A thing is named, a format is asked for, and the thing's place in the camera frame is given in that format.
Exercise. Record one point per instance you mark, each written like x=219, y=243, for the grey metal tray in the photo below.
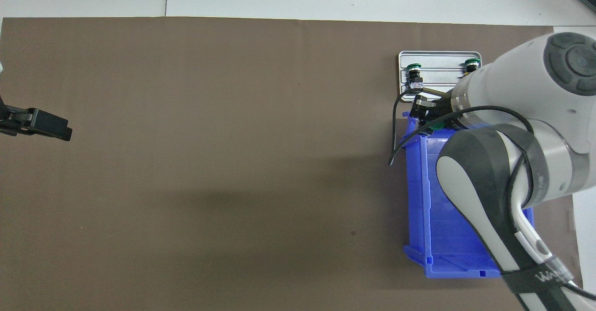
x=437, y=76

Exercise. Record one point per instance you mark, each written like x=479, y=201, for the green push button switch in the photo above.
x=413, y=74
x=436, y=125
x=472, y=63

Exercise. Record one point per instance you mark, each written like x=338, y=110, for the blue plastic storage bin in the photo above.
x=428, y=199

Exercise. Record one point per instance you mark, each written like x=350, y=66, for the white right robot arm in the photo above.
x=535, y=92

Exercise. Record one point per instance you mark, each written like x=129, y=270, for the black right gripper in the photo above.
x=465, y=124

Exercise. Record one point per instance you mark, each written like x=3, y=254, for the brown paper table mat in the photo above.
x=233, y=115

